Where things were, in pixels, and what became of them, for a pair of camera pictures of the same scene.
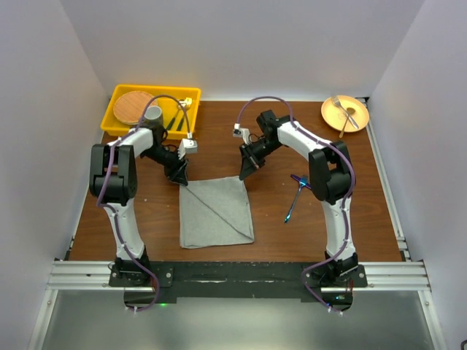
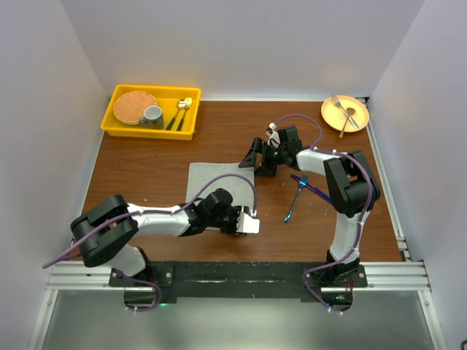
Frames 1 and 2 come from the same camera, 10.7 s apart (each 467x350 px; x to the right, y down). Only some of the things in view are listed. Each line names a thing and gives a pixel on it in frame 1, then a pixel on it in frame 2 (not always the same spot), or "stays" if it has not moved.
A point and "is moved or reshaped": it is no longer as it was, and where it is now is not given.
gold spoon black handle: x=172 y=120 stays
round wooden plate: x=130 y=107 stays
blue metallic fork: x=303 y=181 stays
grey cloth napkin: x=214 y=211 is moved or reshaped
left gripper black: x=179 y=167 -> x=236 y=209
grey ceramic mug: x=152 y=117 stays
